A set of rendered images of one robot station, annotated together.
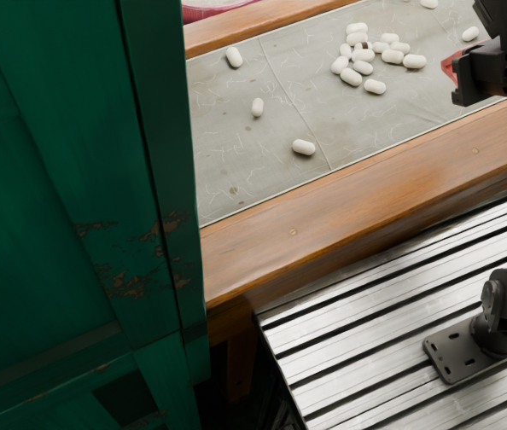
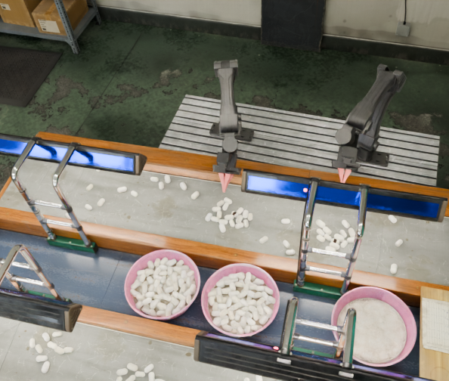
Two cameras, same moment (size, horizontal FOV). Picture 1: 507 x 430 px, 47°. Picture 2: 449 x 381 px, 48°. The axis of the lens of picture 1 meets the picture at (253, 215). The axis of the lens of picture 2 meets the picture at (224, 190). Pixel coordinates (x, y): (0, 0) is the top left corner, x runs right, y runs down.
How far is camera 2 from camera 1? 188 cm
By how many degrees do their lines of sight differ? 60
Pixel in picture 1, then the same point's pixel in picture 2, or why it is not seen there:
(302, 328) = not seen: hidden behind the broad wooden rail
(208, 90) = (413, 264)
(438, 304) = (373, 171)
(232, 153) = (419, 234)
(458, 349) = (379, 158)
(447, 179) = (354, 179)
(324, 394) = (426, 171)
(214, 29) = (396, 282)
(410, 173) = not seen: hidden behind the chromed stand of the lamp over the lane
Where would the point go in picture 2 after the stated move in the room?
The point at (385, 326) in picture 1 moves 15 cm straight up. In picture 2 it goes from (394, 175) to (402, 151)
